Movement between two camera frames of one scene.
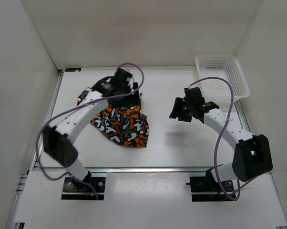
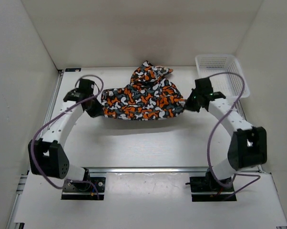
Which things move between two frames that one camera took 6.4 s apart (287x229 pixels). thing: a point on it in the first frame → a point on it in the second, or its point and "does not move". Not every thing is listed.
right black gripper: (179, 102) → (189, 105)
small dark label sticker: (73, 69) does not move
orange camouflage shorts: (124, 125) → (150, 96)
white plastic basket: (227, 67) does not move
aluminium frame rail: (127, 170) does not move
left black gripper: (132, 99) → (98, 111)
